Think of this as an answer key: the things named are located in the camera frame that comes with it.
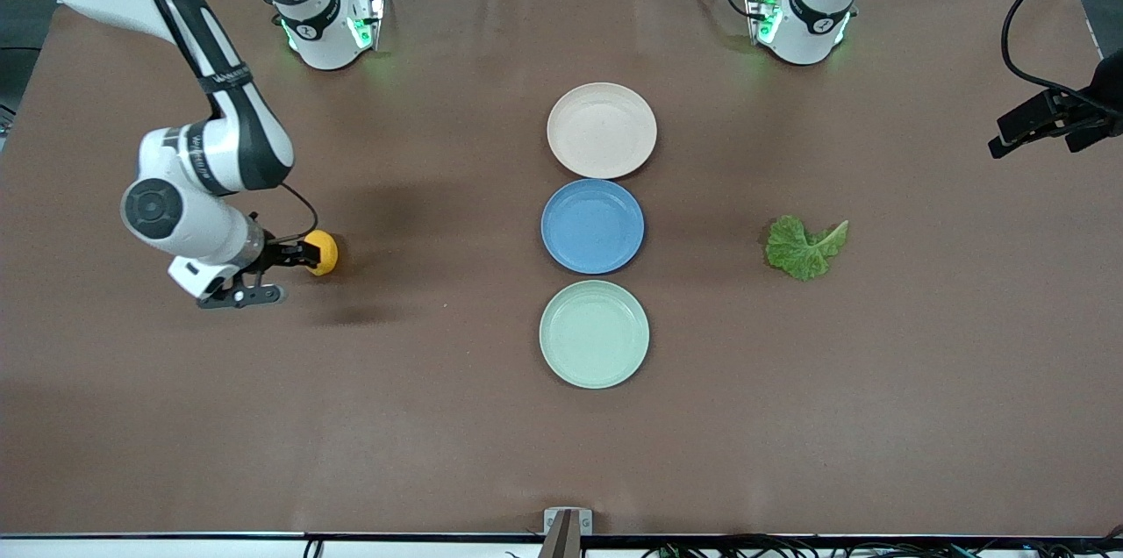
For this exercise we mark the pale green round plate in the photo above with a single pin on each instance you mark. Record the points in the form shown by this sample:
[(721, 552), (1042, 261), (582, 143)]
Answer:
[(594, 334)]

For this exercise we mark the brown table cover sheet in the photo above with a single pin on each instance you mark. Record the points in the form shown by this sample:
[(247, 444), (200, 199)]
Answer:
[(263, 409)]

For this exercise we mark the yellow lemon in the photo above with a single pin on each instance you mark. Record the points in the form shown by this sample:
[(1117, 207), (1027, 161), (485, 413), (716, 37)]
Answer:
[(329, 253)]

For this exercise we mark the beige round plate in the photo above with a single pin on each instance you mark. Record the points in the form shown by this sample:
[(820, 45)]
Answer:
[(601, 130)]

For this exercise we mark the green lettuce leaf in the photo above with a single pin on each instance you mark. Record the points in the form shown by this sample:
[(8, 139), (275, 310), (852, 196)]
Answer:
[(794, 251)]

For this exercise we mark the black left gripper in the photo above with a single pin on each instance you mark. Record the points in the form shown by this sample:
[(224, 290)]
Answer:
[(1107, 91)]

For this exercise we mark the small metal bracket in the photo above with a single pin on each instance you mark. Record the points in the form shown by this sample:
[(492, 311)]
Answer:
[(551, 521)]

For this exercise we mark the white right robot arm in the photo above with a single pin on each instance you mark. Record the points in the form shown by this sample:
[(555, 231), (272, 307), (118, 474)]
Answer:
[(219, 146)]

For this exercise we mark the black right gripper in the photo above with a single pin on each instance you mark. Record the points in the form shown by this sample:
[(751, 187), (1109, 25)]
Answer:
[(278, 253)]

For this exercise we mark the blue round plate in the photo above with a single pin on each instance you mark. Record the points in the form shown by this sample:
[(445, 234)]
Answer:
[(592, 226)]

